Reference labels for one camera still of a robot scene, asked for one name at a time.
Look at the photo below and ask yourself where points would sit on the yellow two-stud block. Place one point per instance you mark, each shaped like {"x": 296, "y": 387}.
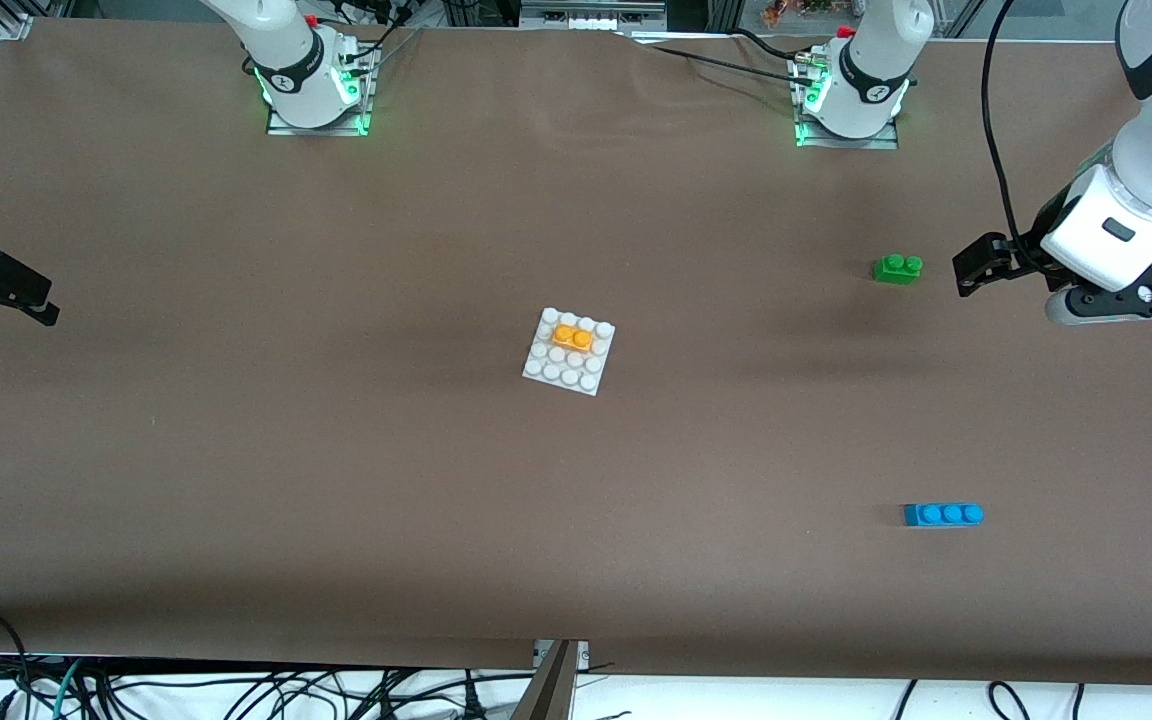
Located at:
{"x": 573, "y": 337}

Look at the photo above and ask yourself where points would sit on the white studded base plate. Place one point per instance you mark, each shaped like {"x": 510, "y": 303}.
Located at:
{"x": 566, "y": 375}

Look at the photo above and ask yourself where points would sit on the green two-stud block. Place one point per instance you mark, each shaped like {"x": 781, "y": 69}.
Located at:
{"x": 896, "y": 270}

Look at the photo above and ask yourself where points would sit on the blue three-stud block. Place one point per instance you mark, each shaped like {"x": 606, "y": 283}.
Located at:
{"x": 941, "y": 515}

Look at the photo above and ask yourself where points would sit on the colourful toy pile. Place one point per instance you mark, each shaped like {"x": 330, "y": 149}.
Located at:
{"x": 796, "y": 10}

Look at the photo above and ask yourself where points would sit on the aluminium frame corner bracket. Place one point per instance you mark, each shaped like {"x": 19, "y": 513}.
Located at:
{"x": 14, "y": 25}

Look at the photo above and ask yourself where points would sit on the metal table edge bracket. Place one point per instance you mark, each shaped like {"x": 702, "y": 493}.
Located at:
{"x": 551, "y": 685}

